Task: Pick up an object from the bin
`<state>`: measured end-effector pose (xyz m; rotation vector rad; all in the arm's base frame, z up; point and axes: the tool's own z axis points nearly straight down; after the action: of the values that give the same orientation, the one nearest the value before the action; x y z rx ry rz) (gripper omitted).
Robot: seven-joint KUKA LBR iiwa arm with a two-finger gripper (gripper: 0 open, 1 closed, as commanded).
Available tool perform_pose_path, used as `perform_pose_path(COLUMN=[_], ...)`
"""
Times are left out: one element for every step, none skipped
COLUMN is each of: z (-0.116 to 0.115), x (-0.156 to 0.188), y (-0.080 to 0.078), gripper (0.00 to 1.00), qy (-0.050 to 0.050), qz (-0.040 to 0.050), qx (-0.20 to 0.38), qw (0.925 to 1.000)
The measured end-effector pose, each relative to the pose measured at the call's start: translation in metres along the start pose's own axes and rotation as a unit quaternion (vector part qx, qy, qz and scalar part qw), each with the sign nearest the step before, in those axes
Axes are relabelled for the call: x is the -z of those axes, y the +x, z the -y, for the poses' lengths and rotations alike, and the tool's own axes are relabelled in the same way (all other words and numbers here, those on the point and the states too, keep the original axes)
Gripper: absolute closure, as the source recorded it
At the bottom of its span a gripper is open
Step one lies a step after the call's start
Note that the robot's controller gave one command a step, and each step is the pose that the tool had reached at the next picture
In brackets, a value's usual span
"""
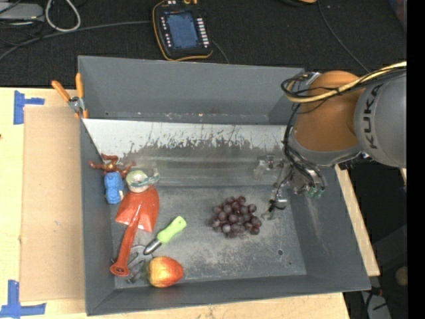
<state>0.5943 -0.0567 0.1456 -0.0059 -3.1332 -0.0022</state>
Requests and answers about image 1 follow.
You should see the blue toy figure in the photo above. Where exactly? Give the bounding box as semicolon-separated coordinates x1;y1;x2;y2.
103;172;125;205

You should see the brown cardboard board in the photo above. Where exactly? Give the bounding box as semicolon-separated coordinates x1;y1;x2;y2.
19;104;88;304

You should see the purple grape bunch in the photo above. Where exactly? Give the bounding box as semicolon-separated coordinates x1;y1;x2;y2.
211;195;263;239

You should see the red and yellow apple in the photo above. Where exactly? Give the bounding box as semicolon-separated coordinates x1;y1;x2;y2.
145;256;185;288

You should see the red-brown toy figure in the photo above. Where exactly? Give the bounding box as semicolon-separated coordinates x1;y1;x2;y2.
88;154;135;179

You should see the green-handled garden fork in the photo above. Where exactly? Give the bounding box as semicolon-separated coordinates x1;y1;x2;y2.
126;215;188;284

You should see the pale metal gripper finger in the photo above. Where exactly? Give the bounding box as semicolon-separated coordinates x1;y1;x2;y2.
261;191;289;221
254;156;285;181

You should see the grey metal bin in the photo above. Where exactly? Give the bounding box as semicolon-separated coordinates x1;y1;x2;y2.
77;55;372;316

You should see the orange-red toy shovel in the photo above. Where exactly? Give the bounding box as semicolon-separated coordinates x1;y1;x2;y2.
109;185;161;277

